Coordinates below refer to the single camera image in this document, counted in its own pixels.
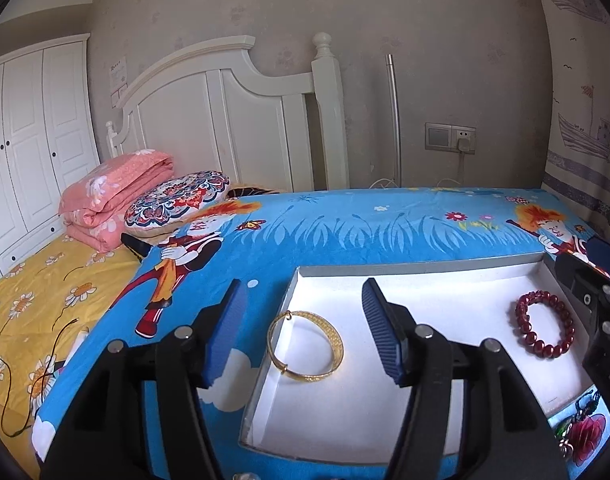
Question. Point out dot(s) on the paper note on wall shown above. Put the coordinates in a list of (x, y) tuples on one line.
[(117, 75)]

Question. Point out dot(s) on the gold bangle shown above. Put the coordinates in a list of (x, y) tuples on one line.
[(337, 352)]

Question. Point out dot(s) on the white wooden headboard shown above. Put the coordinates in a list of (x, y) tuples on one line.
[(185, 110)]

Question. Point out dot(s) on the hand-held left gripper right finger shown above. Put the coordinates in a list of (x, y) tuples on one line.
[(380, 330)]

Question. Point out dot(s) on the white wardrobe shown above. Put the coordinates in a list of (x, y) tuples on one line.
[(25, 135)]

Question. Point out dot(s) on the blue printed blanket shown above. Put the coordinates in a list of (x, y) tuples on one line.
[(335, 225)]

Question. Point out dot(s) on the folded pink quilt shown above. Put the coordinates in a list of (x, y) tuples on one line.
[(110, 180)]

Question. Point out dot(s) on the metal pole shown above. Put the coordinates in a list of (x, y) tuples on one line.
[(395, 120)]

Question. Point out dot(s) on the patterned round pillow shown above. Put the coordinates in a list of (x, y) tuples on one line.
[(175, 200)]

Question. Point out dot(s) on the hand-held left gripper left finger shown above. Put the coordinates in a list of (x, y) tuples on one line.
[(227, 332)]

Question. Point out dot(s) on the white plug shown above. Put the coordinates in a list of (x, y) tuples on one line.
[(464, 145)]

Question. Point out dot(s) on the red flower brooch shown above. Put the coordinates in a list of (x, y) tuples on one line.
[(587, 435)]

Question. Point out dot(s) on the wall switch socket panel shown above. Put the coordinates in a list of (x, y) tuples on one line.
[(437, 136)]

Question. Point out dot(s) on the gold clip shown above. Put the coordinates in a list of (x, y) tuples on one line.
[(565, 447)]

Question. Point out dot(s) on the shallow white cardboard box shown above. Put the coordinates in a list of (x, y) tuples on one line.
[(460, 300)]

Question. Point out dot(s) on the yellow floral bedsheet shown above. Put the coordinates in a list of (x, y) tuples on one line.
[(35, 285)]

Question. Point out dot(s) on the dark patterned cushion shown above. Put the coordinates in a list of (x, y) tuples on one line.
[(255, 191)]

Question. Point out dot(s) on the printed ship curtain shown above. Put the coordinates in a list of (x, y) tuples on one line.
[(580, 110)]

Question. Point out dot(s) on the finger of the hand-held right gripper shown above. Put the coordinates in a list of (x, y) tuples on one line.
[(572, 275), (605, 257)]

